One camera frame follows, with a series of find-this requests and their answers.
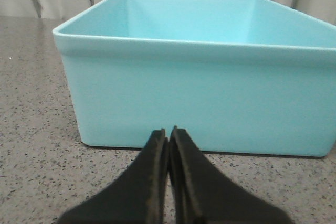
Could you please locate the light blue plastic box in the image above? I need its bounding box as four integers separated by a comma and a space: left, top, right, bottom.
52, 0, 335, 157

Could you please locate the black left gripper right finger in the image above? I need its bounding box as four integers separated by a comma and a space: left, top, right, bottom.
169, 127, 292, 223

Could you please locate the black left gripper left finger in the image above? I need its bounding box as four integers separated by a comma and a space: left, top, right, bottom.
58, 129, 169, 223

